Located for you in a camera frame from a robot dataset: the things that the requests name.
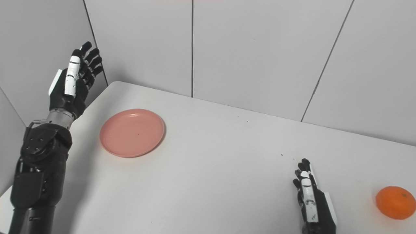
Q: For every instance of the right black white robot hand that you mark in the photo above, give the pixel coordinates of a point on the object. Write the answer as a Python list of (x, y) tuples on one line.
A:
[(320, 211)]

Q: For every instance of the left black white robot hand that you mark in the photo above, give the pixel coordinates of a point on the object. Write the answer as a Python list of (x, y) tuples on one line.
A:
[(65, 99)]

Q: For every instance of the pink round plate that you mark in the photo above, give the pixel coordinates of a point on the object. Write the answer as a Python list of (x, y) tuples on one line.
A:
[(131, 133)]

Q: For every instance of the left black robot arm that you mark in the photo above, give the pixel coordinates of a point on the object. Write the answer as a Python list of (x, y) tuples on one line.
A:
[(39, 169)]

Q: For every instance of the orange fruit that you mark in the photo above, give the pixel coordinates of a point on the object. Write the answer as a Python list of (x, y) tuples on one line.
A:
[(395, 203)]

